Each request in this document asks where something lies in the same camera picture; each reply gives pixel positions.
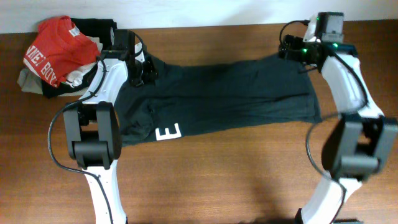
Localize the dark green Nike t-shirt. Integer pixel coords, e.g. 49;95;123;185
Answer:
114;55;321;146

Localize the beige folded garment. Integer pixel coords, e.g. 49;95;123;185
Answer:
17;68;88;98

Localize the red folded t-shirt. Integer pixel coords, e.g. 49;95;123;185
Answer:
23;16;100;88

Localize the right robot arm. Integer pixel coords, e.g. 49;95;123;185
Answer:
279;12;397;224

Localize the white folded garment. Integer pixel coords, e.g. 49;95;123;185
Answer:
65;36;103;88

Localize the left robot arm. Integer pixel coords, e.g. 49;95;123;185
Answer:
63;29;159;223

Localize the black folded garment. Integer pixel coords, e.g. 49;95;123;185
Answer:
42;18;117;98

